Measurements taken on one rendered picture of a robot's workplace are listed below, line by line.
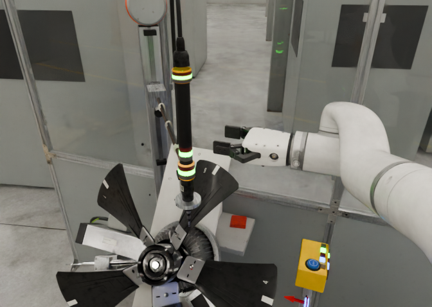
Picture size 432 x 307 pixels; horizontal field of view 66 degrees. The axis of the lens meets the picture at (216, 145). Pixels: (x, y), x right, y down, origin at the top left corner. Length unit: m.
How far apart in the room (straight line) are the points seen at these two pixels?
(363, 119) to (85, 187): 1.89
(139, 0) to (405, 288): 1.80
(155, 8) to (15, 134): 2.46
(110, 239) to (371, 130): 1.00
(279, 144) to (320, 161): 0.09
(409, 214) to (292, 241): 1.46
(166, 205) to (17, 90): 2.28
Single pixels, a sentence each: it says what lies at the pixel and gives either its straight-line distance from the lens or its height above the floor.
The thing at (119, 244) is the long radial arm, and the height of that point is 1.12.
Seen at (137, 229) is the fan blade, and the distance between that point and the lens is 1.15.
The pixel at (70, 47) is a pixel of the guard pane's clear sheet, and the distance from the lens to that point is 1.89.
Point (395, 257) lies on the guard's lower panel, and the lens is 1.88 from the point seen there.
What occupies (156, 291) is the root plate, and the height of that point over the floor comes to 1.13.
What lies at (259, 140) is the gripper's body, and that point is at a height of 1.68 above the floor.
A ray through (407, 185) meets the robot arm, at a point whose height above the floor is 1.78.
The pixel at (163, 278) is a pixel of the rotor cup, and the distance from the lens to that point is 1.06.
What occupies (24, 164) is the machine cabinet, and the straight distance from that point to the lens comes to 3.75.
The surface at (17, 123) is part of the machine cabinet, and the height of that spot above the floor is 0.75.
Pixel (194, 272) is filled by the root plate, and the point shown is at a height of 1.19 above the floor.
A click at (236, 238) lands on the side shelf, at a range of 1.66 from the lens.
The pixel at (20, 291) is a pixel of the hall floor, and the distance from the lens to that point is 2.89.
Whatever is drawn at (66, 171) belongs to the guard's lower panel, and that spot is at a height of 0.88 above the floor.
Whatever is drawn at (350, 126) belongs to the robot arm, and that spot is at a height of 1.76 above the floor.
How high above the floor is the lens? 2.01
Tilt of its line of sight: 28 degrees down
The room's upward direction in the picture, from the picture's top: straight up
